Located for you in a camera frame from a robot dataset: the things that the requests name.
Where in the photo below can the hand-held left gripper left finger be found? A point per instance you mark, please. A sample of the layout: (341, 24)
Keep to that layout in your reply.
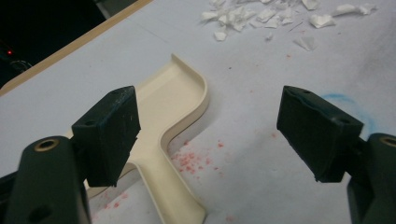
(106, 137)

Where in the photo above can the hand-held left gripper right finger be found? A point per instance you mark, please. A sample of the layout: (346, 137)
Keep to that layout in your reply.
(314, 133)

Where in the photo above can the cream plastic dustpan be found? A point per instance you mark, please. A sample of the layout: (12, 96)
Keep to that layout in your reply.
(174, 93)

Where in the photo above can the pile of white paper scraps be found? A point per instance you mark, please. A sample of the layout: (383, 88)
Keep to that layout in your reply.
(239, 17)

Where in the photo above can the white table cover sheet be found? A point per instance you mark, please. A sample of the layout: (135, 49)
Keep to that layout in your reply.
(280, 77)

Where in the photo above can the scattered red crumbs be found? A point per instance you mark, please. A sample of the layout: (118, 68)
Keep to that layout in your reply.
(188, 160)

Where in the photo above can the wooden table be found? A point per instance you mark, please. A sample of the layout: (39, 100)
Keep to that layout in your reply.
(62, 51)

